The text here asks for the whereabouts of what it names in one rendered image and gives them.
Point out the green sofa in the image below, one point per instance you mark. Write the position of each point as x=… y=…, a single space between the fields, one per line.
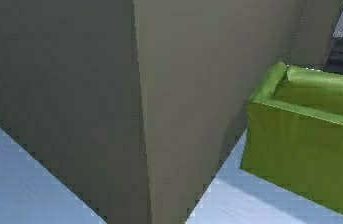
x=299 y=146

